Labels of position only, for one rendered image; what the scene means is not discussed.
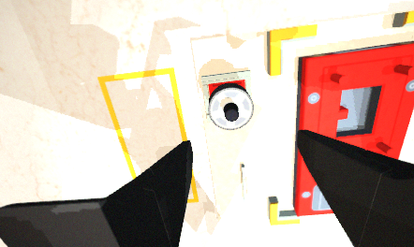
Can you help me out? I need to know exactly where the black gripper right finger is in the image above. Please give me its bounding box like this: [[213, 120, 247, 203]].
[[297, 129, 414, 247]]

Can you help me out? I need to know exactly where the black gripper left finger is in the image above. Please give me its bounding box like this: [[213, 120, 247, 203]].
[[0, 140, 193, 247]]

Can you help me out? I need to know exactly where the black and white wheel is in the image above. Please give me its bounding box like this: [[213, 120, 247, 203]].
[[208, 82, 254, 130]]

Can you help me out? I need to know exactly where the yellow rectangular outline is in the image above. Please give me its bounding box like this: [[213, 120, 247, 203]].
[[98, 67, 199, 203]]

